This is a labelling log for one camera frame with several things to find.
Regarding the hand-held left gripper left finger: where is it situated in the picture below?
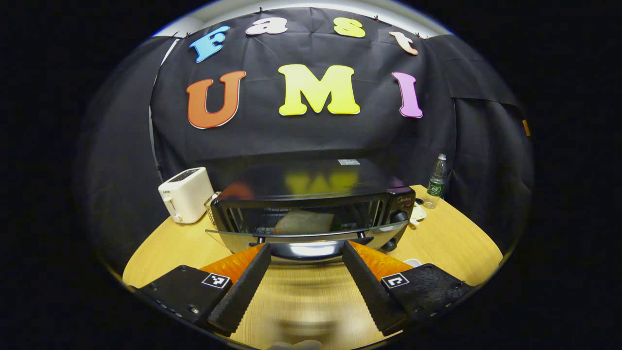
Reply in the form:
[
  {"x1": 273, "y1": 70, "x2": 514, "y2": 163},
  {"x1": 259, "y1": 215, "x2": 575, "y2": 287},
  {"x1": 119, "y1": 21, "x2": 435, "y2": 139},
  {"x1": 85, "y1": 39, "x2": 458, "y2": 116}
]
[{"x1": 138, "y1": 243, "x2": 273, "y2": 337}]

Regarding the white divided condiment dish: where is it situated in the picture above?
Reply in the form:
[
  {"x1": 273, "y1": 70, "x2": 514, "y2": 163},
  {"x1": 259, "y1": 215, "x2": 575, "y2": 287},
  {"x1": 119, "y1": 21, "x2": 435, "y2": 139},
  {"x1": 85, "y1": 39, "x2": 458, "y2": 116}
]
[{"x1": 410, "y1": 202, "x2": 428, "y2": 228}]

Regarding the black electric oven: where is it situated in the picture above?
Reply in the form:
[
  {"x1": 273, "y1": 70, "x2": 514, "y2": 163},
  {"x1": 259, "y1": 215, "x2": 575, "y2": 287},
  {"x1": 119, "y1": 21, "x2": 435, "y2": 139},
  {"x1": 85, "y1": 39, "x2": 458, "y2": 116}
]
[{"x1": 205, "y1": 158, "x2": 416, "y2": 265}]

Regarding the white bread slice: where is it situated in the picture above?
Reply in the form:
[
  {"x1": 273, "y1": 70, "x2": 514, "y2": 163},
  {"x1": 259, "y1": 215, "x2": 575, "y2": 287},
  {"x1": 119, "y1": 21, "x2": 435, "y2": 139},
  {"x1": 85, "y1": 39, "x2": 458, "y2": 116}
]
[{"x1": 272, "y1": 210, "x2": 336, "y2": 235}]

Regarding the small clear glass jar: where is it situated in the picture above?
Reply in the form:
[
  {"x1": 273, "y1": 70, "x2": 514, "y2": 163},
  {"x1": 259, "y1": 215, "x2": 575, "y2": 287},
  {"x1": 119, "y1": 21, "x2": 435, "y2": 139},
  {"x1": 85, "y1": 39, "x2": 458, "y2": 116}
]
[{"x1": 204, "y1": 192, "x2": 220, "y2": 225}]

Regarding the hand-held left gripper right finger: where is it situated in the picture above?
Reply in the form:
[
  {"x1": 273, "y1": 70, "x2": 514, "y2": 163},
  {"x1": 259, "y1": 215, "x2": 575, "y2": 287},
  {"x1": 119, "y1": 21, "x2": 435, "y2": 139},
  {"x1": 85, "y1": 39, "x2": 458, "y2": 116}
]
[{"x1": 343, "y1": 240, "x2": 474, "y2": 337}]

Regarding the black backdrop cloth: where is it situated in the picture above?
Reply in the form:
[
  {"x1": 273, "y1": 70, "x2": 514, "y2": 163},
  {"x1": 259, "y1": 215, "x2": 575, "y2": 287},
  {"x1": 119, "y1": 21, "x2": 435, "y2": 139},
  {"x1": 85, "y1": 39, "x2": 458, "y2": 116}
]
[{"x1": 73, "y1": 7, "x2": 535, "y2": 273}]

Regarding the clear plastic water bottle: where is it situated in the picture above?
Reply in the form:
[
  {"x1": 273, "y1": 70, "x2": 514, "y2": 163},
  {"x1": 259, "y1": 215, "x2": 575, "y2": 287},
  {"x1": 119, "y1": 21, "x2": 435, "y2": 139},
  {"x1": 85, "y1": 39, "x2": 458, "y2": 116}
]
[{"x1": 424, "y1": 154, "x2": 448, "y2": 210}]

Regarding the white toaster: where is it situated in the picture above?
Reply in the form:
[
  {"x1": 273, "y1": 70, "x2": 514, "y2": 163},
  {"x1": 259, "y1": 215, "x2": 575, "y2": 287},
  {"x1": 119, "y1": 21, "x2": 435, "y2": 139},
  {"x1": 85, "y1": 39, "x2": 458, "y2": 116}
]
[{"x1": 158, "y1": 167, "x2": 215, "y2": 224}]

